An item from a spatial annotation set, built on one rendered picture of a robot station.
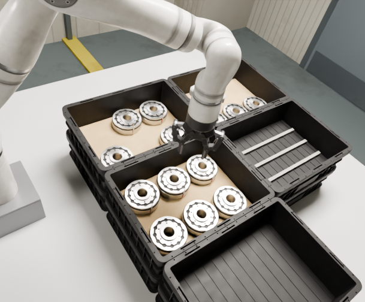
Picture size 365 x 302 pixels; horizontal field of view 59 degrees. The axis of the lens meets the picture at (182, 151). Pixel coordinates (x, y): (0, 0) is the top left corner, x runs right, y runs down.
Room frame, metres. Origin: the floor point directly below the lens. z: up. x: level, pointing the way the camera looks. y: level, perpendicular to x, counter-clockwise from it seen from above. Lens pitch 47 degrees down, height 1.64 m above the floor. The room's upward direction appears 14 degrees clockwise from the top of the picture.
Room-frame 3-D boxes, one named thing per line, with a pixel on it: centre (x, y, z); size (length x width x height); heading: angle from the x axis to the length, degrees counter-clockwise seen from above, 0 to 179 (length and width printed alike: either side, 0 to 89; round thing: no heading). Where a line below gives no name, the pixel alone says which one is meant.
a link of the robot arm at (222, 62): (0.59, -0.03, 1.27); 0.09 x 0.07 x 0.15; 21
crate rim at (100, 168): (0.76, 0.16, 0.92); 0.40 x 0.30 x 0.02; 135
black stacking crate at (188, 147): (0.55, -0.05, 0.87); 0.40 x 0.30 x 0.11; 135
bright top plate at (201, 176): (0.68, -0.07, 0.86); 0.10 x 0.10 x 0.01
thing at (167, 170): (0.60, 0.00, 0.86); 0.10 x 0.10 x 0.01
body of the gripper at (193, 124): (0.60, -0.03, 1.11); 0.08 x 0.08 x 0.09
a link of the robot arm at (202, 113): (0.62, -0.03, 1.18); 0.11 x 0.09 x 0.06; 179
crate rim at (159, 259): (0.55, -0.05, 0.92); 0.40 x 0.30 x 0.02; 135
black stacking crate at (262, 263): (0.33, -0.26, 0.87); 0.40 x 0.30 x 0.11; 135
